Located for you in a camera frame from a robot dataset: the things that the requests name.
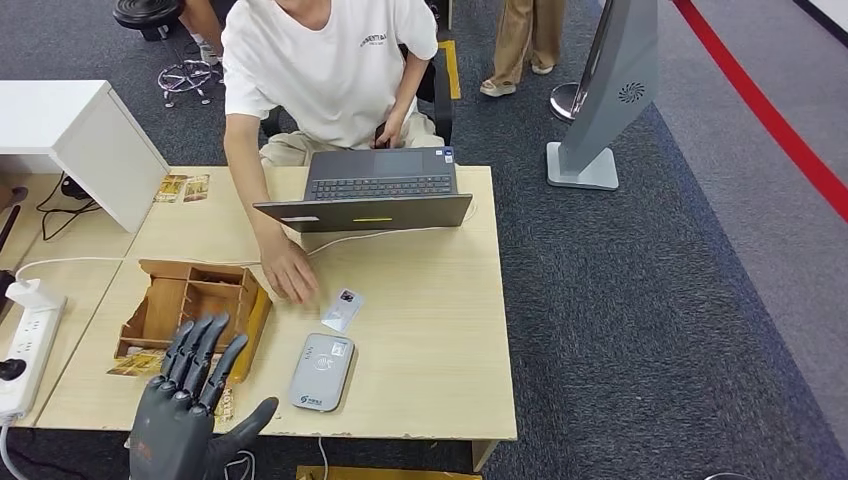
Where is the white power strip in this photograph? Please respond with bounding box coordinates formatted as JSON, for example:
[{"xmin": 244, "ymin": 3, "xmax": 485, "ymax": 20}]
[{"xmin": 0, "ymin": 279, "xmax": 68, "ymax": 425}]

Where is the grey card reader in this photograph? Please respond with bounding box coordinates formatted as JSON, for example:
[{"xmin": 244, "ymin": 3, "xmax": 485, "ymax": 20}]
[{"xmin": 288, "ymin": 333, "xmax": 356, "ymax": 413}]

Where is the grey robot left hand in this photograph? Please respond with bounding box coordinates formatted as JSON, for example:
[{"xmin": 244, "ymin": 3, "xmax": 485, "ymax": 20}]
[{"xmin": 129, "ymin": 313, "xmax": 280, "ymax": 480}]

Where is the person's left hand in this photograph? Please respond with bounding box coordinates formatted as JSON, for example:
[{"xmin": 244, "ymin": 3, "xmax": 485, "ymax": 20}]
[{"xmin": 377, "ymin": 113, "xmax": 407, "ymax": 150}]

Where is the wooden desk organizer box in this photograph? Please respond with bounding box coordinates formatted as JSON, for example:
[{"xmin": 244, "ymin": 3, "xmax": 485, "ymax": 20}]
[{"xmin": 113, "ymin": 259, "xmax": 274, "ymax": 384}]

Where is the person's right hand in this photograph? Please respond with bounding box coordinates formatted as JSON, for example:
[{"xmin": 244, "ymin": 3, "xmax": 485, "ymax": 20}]
[{"xmin": 260, "ymin": 231, "xmax": 321, "ymax": 307}]

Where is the red floor stripe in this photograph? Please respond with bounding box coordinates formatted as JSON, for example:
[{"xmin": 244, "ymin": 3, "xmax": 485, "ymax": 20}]
[{"xmin": 670, "ymin": 0, "xmax": 848, "ymax": 225}]

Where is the black rod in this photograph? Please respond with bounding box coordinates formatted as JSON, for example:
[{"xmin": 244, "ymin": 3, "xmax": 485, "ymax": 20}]
[{"xmin": 0, "ymin": 203, "xmax": 23, "ymax": 256}]

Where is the white charger plug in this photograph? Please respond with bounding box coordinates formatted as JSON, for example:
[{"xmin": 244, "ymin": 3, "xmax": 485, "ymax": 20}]
[{"xmin": 6, "ymin": 279, "xmax": 58, "ymax": 311}]

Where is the black power cable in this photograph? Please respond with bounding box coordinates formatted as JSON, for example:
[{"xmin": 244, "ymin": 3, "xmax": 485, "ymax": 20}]
[{"xmin": 36, "ymin": 173, "xmax": 102, "ymax": 243}]

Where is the white ID card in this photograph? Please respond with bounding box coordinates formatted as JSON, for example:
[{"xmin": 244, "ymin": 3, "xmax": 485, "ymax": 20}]
[{"xmin": 320, "ymin": 288, "xmax": 366, "ymax": 335}]

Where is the grey kiosk stand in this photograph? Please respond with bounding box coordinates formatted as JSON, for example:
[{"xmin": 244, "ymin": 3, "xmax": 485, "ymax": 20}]
[{"xmin": 546, "ymin": 0, "xmax": 662, "ymax": 192}]

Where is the black stool chrome base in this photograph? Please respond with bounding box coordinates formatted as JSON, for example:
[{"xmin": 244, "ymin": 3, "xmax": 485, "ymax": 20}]
[{"xmin": 112, "ymin": 0, "xmax": 228, "ymax": 109}]

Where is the white desk cabinet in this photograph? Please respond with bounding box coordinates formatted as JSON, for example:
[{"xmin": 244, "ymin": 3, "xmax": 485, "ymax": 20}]
[{"xmin": 0, "ymin": 80, "xmax": 172, "ymax": 234}]

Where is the yellow floor tape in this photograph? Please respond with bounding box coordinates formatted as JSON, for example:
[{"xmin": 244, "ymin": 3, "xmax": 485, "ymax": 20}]
[
  {"xmin": 438, "ymin": 39, "xmax": 463, "ymax": 101},
  {"xmin": 296, "ymin": 466, "xmax": 484, "ymax": 480}
]

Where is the white charging cable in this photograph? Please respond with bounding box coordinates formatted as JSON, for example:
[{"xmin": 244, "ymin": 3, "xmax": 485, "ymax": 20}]
[{"xmin": 14, "ymin": 201, "xmax": 480, "ymax": 283}]

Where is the white looped cable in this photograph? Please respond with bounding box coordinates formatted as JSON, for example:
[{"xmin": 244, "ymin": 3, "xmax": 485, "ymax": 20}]
[{"xmin": 221, "ymin": 450, "xmax": 258, "ymax": 480}]

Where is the person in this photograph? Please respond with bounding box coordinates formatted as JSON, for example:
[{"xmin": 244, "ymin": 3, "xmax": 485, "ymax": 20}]
[
  {"xmin": 177, "ymin": 0, "xmax": 225, "ymax": 68},
  {"xmin": 221, "ymin": 0, "xmax": 458, "ymax": 307},
  {"xmin": 480, "ymin": 0, "xmax": 568, "ymax": 99}
]

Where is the grey laptop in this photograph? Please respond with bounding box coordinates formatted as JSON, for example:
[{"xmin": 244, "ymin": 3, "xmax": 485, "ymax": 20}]
[{"xmin": 252, "ymin": 146, "xmax": 474, "ymax": 234}]

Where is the chrome stanchion post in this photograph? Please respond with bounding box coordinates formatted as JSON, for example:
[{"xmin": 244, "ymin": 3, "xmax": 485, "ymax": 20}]
[{"xmin": 549, "ymin": 0, "xmax": 614, "ymax": 125}]

